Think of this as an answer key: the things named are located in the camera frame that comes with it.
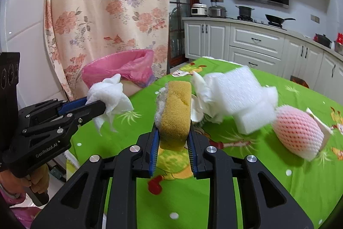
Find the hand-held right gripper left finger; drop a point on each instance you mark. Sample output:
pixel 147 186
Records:
pixel 153 154

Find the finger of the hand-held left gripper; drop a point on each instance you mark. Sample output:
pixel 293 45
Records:
pixel 91 111
pixel 72 106

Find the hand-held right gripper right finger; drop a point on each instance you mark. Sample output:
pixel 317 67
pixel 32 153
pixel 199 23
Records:
pixel 191 156

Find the white tissue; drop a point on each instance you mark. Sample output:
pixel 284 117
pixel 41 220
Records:
pixel 112 97

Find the yellow sponge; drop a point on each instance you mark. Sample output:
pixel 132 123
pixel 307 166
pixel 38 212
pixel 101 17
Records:
pixel 175 116

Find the pale pink trash bin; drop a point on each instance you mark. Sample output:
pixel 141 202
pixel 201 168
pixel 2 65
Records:
pixel 132 89

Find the pink trash bag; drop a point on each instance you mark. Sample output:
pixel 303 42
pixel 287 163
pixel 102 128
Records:
pixel 118 65

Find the person's left forearm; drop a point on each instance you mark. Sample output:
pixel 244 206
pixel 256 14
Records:
pixel 18 214

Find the person's left hand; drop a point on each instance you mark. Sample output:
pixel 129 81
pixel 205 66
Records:
pixel 38 180

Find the white crumpled plastic bag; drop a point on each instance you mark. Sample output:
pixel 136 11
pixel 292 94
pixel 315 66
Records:
pixel 206 103

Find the white foam packing piece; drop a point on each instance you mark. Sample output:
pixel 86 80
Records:
pixel 235 89

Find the green printed tablecloth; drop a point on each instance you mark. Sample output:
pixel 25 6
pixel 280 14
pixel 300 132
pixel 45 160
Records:
pixel 268 186

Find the pink foam fruit net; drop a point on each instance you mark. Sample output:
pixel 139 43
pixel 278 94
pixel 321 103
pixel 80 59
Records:
pixel 297 132

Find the floral curtain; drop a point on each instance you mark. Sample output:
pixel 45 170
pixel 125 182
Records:
pixel 107 3

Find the dark wooden glass door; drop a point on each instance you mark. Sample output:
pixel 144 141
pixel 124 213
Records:
pixel 176 30

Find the white lower cabinets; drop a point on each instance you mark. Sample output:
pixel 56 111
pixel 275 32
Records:
pixel 241 41

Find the white paper piece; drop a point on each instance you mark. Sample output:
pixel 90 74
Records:
pixel 323 124

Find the white rice cooker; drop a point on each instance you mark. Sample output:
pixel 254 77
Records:
pixel 199 10

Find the silver pressure cooker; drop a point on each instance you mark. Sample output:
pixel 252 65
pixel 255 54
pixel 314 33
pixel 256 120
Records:
pixel 217 11

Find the gas stove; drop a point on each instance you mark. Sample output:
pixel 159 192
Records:
pixel 257 21

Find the black cooking pot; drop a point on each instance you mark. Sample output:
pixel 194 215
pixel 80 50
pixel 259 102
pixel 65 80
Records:
pixel 244 12

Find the black wok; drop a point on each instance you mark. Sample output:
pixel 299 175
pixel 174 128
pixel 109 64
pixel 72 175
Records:
pixel 276 19

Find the dark red casserole pot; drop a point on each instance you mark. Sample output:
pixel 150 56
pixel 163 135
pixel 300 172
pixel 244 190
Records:
pixel 323 40

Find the wall socket strip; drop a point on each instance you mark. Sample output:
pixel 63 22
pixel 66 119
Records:
pixel 216 0

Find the single wall socket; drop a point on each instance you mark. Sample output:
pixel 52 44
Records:
pixel 315 18

